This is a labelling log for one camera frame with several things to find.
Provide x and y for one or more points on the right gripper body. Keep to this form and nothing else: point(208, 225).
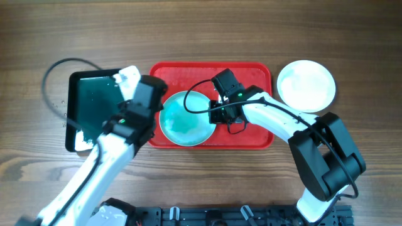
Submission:
point(220, 116)

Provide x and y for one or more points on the light blue plate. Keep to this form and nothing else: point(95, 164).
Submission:
point(181, 121)

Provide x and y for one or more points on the white plate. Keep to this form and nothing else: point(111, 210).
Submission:
point(306, 86)

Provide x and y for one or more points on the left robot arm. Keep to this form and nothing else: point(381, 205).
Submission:
point(124, 134)

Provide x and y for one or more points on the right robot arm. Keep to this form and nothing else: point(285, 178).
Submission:
point(326, 157)

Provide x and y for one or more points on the red plastic tray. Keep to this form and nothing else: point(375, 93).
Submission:
point(180, 76)

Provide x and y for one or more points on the black water tray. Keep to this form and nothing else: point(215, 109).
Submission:
point(93, 97)

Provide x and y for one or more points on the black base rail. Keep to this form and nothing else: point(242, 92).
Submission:
point(155, 216)

